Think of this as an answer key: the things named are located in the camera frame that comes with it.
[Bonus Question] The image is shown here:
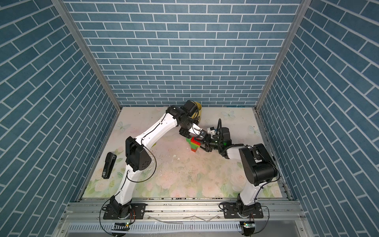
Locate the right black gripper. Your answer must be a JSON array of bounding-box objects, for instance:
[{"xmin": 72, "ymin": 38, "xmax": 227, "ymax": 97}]
[{"xmin": 195, "ymin": 135, "xmax": 224, "ymax": 153}]

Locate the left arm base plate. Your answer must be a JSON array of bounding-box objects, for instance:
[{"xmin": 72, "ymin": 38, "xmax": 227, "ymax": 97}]
[{"xmin": 102, "ymin": 203, "xmax": 147, "ymax": 221}]

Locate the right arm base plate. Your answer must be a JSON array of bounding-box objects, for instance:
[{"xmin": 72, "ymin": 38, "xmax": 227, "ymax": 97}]
[{"xmin": 219, "ymin": 201, "xmax": 264, "ymax": 219}]

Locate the black remote-like device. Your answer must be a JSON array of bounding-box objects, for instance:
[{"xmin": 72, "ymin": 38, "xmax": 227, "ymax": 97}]
[{"xmin": 102, "ymin": 152, "xmax": 117, "ymax": 179}]

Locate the lime lego brick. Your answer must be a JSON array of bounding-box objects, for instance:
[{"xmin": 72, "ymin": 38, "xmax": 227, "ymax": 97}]
[{"xmin": 190, "ymin": 142, "xmax": 199, "ymax": 149}]

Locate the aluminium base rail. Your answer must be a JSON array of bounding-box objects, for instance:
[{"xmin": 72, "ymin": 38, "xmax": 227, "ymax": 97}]
[{"xmin": 54, "ymin": 198, "xmax": 312, "ymax": 237}]

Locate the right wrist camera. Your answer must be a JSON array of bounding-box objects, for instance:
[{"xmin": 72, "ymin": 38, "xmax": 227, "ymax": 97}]
[{"xmin": 207, "ymin": 127, "xmax": 218, "ymax": 136}]

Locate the floral table mat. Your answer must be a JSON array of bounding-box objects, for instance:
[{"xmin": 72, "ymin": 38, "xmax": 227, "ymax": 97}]
[{"xmin": 82, "ymin": 106, "xmax": 283, "ymax": 199}]

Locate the red long lego brick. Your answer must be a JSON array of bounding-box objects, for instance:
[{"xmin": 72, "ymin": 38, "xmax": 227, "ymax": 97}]
[{"xmin": 190, "ymin": 137, "xmax": 201, "ymax": 147}]

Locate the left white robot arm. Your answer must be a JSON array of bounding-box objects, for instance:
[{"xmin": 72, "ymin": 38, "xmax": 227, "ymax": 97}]
[{"xmin": 102, "ymin": 100, "xmax": 206, "ymax": 219}]

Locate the yellow cup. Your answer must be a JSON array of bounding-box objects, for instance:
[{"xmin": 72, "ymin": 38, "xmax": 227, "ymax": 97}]
[{"xmin": 193, "ymin": 102, "xmax": 202, "ymax": 123}]

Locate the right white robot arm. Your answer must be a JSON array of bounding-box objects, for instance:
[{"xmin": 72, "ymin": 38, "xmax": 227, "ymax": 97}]
[{"xmin": 195, "ymin": 127, "xmax": 279, "ymax": 217}]

